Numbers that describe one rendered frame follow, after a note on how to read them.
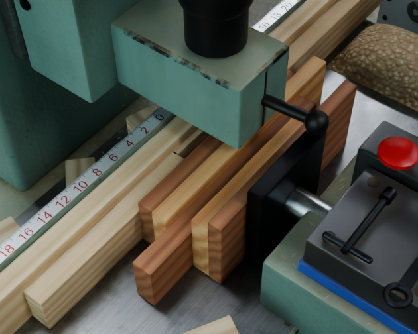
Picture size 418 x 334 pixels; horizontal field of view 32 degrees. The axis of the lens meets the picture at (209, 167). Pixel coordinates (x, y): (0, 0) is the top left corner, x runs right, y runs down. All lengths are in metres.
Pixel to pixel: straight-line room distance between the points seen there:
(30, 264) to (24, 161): 0.22
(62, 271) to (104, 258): 0.04
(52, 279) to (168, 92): 0.18
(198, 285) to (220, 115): 0.14
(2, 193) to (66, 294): 0.26
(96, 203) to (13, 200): 0.23
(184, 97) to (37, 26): 0.14
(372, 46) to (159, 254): 0.33
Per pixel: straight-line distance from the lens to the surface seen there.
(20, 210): 0.80
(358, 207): 0.53
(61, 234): 0.58
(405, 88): 0.75
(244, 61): 0.57
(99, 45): 0.62
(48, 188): 0.81
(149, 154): 0.62
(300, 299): 0.55
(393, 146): 0.54
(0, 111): 0.72
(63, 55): 0.63
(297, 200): 0.58
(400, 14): 1.16
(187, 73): 0.58
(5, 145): 0.75
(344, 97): 0.64
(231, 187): 0.58
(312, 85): 0.69
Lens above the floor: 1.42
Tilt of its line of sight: 50 degrees down
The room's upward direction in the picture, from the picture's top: 1 degrees counter-clockwise
